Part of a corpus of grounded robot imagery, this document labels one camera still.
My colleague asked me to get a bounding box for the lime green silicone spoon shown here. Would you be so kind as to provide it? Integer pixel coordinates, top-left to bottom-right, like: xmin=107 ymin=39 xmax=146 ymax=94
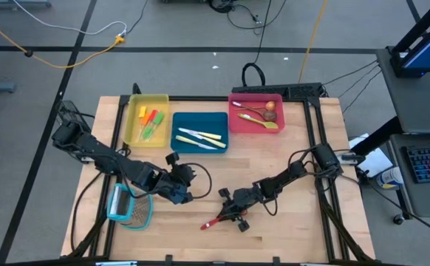
xmin=237 ymin=112 xmax=280 ymax=130

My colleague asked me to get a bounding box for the teal-framed box grater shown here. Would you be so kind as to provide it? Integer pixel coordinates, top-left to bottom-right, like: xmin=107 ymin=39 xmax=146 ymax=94
xmin=106 ymin=183 xmax=154 ymax=231

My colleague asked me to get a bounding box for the grey keyboard desk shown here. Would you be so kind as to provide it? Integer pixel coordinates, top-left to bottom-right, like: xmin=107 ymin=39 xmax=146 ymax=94
xmin=387 ymin=133 xmax=430 ymax=219

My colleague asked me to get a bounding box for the backlit rainbow keyboard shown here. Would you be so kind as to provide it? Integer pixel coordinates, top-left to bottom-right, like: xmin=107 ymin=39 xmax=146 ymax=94
xmin=402 ymin=144 xmax=430 ymax=185

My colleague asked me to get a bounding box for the black desk leg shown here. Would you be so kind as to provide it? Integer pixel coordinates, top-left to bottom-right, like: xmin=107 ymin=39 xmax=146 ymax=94
xmin=350 ymin=116 xmax=404 ymax=157

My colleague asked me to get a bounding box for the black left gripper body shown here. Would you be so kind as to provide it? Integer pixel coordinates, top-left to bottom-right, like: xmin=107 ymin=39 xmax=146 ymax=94
xmin=163 ymin=151 xmax=194 ymax=206

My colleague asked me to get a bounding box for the thin black cable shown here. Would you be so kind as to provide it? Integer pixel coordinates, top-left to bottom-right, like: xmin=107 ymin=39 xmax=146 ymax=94
xmin=341 ymin=69 xmax=383 ymax=115
xmin=321 ymin=58 xmax=379 ymax=86
xmin=125 ymin=0 xmax=150 ymax=36
xmin=337 ymin=64 xmax=381 ymax=99

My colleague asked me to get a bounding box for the black monitor stand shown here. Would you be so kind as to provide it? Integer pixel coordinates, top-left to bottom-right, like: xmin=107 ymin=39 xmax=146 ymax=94
xmin=387 ymin=0 xmax=430 ymax=78

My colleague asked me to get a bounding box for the red silicone spatula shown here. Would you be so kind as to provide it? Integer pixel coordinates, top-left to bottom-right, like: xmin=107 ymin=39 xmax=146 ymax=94
xmin=140 ymin=109 xmax=160 ymax=143

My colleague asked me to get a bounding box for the pink plastic bin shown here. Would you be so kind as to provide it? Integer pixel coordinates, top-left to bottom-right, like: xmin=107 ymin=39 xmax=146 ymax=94
xmin=228 ymin=92 xmax=287 ymax=134

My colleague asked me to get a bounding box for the dark wooden spoon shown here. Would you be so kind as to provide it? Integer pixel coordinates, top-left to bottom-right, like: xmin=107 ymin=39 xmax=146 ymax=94
xmin=231 ymin=100 xmax=278 ymax=123

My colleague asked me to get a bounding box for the blue plastic bin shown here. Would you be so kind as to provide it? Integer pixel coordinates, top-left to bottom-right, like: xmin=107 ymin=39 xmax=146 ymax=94
xmin=170 ymin=112 xmax=231 ymax=154

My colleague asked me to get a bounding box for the white floor cable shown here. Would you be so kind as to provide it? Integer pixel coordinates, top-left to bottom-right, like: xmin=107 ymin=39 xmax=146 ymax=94
xmin=13 ymin=0 xmax=128 ymax=37

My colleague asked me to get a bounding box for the black cable bundle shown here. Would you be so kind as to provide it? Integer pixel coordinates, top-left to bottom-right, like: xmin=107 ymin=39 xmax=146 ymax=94
xmin=207 ymin=0 xmax=271 ymax=30

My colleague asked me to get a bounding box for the white paper sheet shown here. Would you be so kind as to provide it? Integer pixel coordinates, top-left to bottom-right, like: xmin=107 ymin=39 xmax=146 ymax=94
xmin=349 ymin=132 xmax=394 ymax=179

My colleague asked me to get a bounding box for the yellow silicone spatula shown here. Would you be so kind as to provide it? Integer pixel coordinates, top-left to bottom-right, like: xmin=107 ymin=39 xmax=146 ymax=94
xmin=137 ymin=105 xmax=148 ymax=130

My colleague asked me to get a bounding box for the black table frame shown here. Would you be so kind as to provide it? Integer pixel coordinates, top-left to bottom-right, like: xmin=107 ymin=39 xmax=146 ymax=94
xmin=66 ymin=94 xmax=377 ymax=264

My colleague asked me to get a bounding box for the light wooden spoon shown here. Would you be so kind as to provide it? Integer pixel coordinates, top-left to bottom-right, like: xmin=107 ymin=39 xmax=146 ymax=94
xmin=233 ymin=100 xmax=278 ymax=112

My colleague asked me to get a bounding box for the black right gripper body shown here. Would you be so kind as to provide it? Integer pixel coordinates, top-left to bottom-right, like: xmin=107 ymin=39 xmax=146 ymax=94
xmin=218 ymin=186 xmax=264 ymax=233

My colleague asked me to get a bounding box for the black floor cable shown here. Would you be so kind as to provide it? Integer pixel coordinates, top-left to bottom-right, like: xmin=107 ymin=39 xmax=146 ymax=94
xmin=358 ymin=177 xmax=430 ymax=241

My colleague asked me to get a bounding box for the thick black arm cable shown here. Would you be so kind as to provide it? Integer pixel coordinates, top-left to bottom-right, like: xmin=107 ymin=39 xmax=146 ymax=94
xmin=69 ymin=171 xmax=103 ymax=254

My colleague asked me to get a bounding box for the grey side desk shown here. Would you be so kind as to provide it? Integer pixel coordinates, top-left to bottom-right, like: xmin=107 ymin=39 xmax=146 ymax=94
xmin=375 ymin=47 xmax=430 ymax=134

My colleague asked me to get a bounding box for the yellow plastic bin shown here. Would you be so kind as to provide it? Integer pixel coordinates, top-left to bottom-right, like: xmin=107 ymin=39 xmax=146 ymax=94
xmin=123 ymin=93 xmax=171 ymax=149

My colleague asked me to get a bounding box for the red silicone spoon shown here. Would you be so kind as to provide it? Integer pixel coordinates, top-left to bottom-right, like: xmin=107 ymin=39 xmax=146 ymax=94
xmin=199 ymin=208 xmax=248 ymax=231

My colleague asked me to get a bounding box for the white and blue canister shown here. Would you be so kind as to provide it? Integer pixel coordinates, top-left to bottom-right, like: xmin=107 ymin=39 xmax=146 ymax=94
xmin=376 ymin=166 xmax=405 ymax=191

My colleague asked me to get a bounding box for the black looped cable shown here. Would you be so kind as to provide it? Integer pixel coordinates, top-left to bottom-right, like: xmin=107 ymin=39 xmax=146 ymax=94
xmin=241 ymin=0 xmax=273 ymax=88

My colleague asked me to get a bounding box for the yellow extension cable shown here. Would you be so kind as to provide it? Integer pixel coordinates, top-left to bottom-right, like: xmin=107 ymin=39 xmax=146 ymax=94
xmin=298 ymin=0 xmax=329 ymax=84
xmin=0 ymin=10 xmax=126 ymax=69

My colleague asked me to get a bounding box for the black wire mesh basket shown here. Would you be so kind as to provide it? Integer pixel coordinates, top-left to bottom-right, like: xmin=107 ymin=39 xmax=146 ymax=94
xmin=55 ymin=100 xmax=90 ymax=129

